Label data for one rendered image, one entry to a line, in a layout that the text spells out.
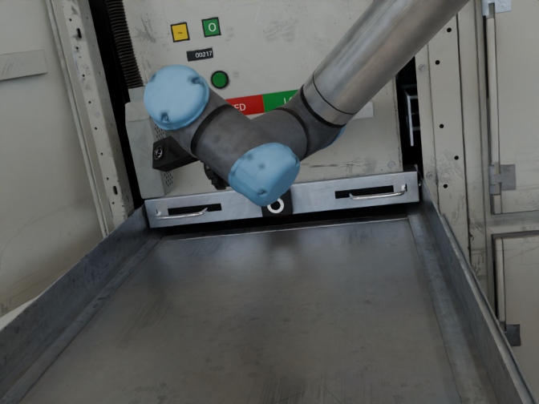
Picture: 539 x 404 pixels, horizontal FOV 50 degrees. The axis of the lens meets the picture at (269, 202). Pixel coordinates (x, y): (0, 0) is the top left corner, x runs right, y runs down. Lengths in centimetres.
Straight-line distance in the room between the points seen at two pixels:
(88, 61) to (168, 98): 49
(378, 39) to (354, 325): 34
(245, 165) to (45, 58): 59
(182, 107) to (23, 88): 49
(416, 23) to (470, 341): 35
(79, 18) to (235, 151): 57
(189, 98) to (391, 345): 36
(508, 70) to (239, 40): 47
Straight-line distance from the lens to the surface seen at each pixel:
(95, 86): 114
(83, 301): 95
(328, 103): 70
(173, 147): 87
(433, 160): 107
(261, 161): 63
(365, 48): 66
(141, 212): 118
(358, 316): 76
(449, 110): 106
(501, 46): 104
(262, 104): 110
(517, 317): 119
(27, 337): 83
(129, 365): 75
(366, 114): 105
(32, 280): 110
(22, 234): 108
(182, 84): 67
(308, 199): 112
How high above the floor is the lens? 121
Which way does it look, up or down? 16 degrees down
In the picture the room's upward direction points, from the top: 9 degrees counter-clockwise
